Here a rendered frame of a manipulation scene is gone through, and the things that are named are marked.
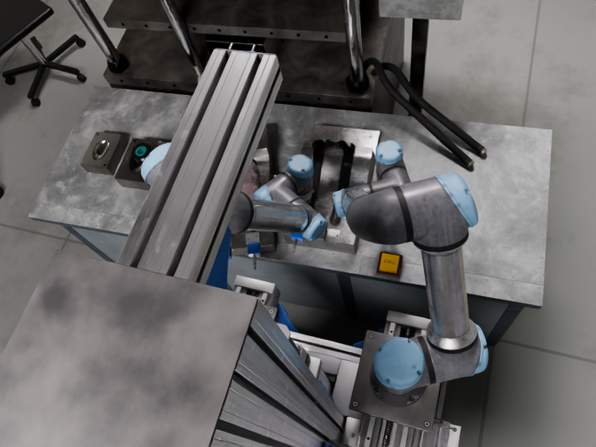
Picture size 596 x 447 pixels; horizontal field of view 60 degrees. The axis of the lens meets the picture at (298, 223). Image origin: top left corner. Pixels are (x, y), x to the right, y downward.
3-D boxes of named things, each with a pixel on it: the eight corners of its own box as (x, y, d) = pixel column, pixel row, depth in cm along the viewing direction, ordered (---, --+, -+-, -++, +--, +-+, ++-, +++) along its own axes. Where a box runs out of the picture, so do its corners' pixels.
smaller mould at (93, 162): (113, 176, 218) (106, 168, 213) (87, 172, 222) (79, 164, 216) (128, 142, 225) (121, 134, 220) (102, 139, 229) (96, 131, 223)
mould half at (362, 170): (355, 254, 185) (353, 239, 173) (286, 243, 191) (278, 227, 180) (380, 140, 205) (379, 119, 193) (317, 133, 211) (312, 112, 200)
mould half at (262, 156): (276, 250, 191) (270, 238, 181) (207, 258, 194) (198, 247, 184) (271, 140, 214) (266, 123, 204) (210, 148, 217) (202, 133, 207)
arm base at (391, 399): (420, 414, 136) (422, 409, 128) (364, 398, 140) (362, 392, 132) (430, 357, 142) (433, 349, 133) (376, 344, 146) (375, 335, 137)
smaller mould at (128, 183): (153, 192, 211) (146, 183, 205) (121, 186, 215) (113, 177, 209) (170, 151, 220) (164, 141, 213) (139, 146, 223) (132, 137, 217)
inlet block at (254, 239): (262, 271, 185) (259, 265, 180) (249, 272, 185) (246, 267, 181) (262, 238, 191) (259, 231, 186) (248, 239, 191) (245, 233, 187)
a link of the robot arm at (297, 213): (227, 200, 100) (337, 215, 142) (193, 169, 105) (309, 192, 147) (198, 248, 103) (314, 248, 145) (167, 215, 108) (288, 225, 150)
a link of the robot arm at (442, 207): (419, 359, 135) (387, 176, 107) (474, 346, 134) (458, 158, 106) (432, 396, 125) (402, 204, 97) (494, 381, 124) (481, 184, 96)
